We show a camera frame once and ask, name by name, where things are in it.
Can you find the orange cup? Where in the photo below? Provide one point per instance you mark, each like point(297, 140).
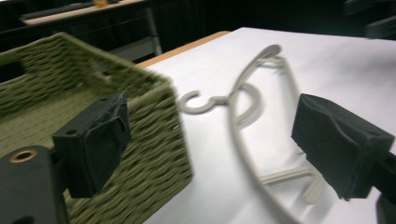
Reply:
point(100, 3)

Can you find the dark box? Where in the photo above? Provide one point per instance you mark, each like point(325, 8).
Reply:
point(381, 28)

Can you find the grey metal stand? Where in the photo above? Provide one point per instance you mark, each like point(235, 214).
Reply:
point(146, 43)

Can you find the wooden bench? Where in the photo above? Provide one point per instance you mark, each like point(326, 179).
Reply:
point(62, 14)

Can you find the green woven basket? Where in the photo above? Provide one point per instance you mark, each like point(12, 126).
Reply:
point(149, 149)

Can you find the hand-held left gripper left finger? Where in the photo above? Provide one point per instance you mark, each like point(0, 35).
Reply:
point(90, 146)

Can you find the white plastic clothes hanger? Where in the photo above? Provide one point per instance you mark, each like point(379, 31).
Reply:
point(236, 137)

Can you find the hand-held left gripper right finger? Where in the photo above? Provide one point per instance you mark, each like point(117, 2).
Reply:
point(336, 146)

